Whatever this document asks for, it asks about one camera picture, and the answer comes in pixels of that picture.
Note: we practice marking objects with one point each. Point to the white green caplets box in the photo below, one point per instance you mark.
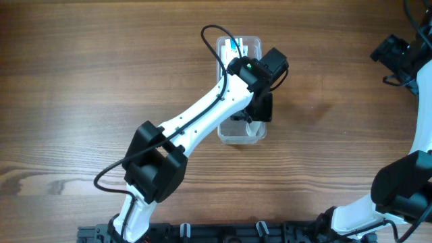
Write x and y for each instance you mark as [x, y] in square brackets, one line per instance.
[229, 50]

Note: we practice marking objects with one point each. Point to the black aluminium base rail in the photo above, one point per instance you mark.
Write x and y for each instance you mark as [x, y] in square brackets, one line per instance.
[294, 231]

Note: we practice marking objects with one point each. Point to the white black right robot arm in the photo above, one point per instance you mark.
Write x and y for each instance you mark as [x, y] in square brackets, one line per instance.
[383, 133]

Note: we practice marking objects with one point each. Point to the small white spray bottle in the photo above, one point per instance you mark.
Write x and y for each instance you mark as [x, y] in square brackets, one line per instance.
[253, 127]

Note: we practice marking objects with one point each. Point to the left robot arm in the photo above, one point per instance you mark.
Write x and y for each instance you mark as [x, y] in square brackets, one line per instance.
[156, 160]

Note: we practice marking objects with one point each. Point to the clear plastic container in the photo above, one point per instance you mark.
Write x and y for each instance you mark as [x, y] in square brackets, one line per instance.
[234, 132]

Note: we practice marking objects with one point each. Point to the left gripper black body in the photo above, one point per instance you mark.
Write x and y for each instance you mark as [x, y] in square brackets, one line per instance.
[260, 108]

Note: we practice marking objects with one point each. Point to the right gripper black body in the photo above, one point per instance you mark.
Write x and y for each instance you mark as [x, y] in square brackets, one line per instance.
[395, 52]

